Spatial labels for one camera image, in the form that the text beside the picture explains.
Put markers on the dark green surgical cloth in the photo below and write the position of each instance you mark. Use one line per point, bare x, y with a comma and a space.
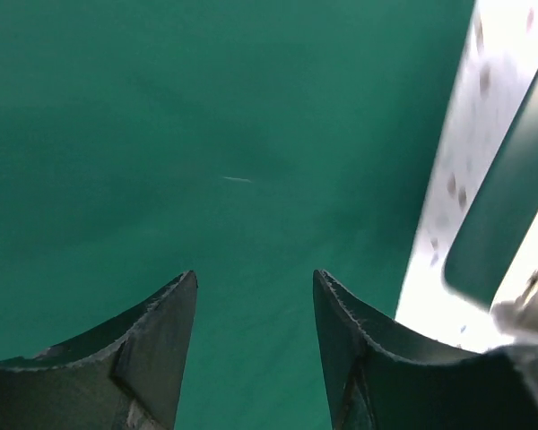
251, 142

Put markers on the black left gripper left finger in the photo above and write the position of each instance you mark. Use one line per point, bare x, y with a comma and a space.
125, 373

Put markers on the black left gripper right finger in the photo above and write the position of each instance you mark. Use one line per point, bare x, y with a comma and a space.
380, 374

